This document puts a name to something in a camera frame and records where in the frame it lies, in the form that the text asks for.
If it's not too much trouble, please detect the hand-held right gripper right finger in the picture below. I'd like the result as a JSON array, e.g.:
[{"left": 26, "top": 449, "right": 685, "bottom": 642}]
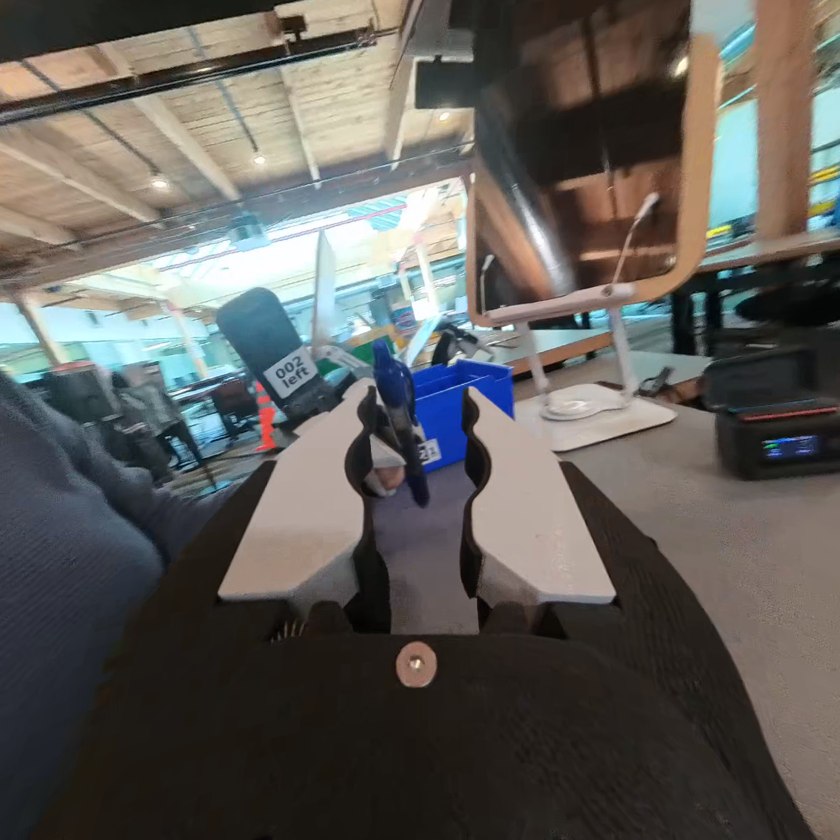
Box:
[{"left": 461, "top": 386, "right": 619, "bottom": 606}]

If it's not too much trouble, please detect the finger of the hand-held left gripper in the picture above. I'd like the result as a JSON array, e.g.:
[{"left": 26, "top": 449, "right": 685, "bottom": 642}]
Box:
[{"left": 367, "top": 430, "right": 405, "bottom": 473}]

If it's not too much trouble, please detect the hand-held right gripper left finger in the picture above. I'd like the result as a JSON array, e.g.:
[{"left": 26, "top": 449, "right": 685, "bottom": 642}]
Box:
[{"left": 218, "top": 379, "right": 393, "bottom": 608}]

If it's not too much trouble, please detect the blue pen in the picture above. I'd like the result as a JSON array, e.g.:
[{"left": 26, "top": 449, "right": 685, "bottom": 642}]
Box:
[{"left": 373, "top": 340, "right": 433, "bottom": 508}]

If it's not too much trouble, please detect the person's left forearm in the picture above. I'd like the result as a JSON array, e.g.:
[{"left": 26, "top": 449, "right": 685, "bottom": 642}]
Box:
[{"left": 0, "top": 371, "right": 277, "bottom": 840}]

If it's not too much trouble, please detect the white jointed stand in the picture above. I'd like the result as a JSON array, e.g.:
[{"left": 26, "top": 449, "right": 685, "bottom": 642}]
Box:
[{"left": 310, "top": 228, "right": 442, "bottom": 395}]

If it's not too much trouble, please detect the orange traffic cone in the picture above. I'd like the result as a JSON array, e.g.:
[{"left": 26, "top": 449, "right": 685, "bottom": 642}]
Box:
[{"left": 255, "top": 381, "right": 280, "bottom": 454}]

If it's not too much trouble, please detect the ceiling projector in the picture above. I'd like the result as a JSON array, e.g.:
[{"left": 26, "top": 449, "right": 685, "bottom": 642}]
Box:
[{"left": 226, "top": 213, "right": 271, "bottom": 252}]

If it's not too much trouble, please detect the blue plastic bin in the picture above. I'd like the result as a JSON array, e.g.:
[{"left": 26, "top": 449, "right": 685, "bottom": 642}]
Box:
[{"left": 412, "top": 358, "right": 517, "bottom": 473}]

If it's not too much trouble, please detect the black charger case with display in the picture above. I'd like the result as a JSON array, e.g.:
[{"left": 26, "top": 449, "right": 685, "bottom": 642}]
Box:
[{"left": 701, "top": 346, "right": 840, "bottom": 481}]

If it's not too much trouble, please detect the wood framed mirror with stand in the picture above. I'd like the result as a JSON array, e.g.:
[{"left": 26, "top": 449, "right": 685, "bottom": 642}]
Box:
[{"left": 465, "top": 0, "right": 723, "bottom": 454}]

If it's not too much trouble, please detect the wooden post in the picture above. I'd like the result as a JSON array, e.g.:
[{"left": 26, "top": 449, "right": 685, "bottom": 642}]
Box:
[{"left": 755, "top": 0, "right": 816, "bottom": 240}]

